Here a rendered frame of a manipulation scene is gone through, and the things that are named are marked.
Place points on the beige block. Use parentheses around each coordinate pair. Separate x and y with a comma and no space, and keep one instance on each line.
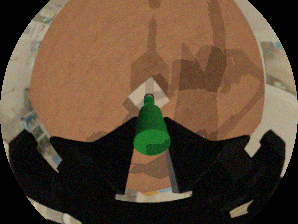
(149,86)

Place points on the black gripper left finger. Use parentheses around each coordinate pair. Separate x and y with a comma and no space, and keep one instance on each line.
(109,156)

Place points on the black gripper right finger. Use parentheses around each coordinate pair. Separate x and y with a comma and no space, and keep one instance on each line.
(193,156)

